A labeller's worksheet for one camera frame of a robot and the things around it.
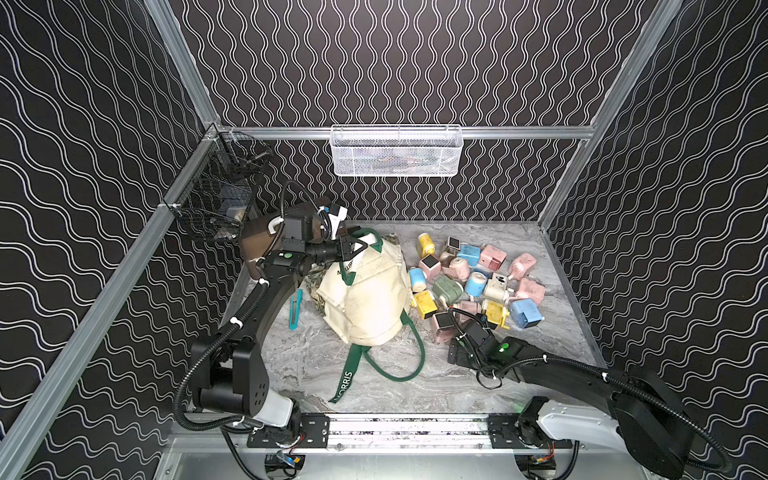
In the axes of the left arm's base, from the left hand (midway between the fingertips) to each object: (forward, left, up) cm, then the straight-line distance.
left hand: (365, 239), depth 77 cm
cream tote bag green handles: (-1, +1, -29) cm, 29 cm away
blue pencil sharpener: (+17, -35, -22) cm, 44 cm away
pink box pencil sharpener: (+16, -42, -23) cm, 50 cm away
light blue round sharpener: (+3, -34, -22) cm, 41 cm away
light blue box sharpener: (-5, -48, -23) cm, 54 cm away
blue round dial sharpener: (+3, -16, -21) cm, 26 cm away
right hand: (-18, -29, -28) cm, 44 cm away
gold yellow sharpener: (-6, -40, -23) cm, 47 cm away
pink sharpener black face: (+8, -20, -20) cm, 30 cm away
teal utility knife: (-7, +23, -28) cm, 36 cm away
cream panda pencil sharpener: (+4, -42, -24) cm, 48 cm away
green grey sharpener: (+1, -26, -23) cm, 34 cm away
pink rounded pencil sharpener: (+12, -50, -22) cm, 56 cm away
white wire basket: (+66, -6, -14) cm, 68 cm away
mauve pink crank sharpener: (-4, -32, -24) cm, 40 cm away
